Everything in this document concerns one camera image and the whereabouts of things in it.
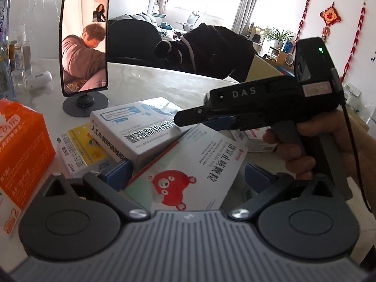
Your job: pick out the black fleece jacket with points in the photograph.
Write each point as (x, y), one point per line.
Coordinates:
(214, 50)

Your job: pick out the wooden shelf unit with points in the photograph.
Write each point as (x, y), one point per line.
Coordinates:
(277, 55)

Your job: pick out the white earbuds case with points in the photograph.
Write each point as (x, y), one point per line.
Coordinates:
(38, 80)

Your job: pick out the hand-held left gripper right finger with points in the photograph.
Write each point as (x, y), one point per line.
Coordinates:
(258, 176)

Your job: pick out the white red bear medicine box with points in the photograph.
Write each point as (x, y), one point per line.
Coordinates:
(188, 176)

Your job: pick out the white office chair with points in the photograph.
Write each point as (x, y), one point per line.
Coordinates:
(194, 20)

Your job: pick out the clear bottle vase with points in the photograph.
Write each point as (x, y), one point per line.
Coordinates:
(6, 58)

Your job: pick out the smartphone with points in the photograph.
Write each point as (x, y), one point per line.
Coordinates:
(85, 41)

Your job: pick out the grey curtain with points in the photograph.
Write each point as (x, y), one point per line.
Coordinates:
(246, 6)

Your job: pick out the round black phone stand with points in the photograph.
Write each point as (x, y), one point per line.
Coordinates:
(85, 107)

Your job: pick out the grey sofa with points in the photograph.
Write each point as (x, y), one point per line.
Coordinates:
(132, 41)

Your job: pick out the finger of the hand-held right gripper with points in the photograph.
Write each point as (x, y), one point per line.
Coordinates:
(220, 122)

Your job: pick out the white blue-picture medicine box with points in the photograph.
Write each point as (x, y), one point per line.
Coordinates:
(138, 129)

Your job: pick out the red Chinese knot decoration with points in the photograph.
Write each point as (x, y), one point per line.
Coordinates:
(330, 16)

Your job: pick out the person's right hand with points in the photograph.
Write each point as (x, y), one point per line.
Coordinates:
(329, 129)

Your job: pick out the white strawberry medicine box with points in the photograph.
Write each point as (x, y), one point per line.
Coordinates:
(252, 141)

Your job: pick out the yellow cartoon medicine box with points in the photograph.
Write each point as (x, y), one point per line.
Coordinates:
(85, 144)

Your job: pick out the small clear bottle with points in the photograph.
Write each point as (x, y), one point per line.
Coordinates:
(17, 55)
(26, 55)

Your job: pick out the white small fan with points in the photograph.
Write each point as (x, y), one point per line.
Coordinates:
(289, 59)

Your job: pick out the white marble desktop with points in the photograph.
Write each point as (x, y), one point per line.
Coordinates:
(147, 79)

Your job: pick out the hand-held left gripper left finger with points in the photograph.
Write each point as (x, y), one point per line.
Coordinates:
(120, 172)

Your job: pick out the orange tissue pack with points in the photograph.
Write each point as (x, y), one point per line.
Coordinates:
(20, 141)

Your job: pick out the potted green plant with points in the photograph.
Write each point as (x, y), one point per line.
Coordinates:
(279, 36)

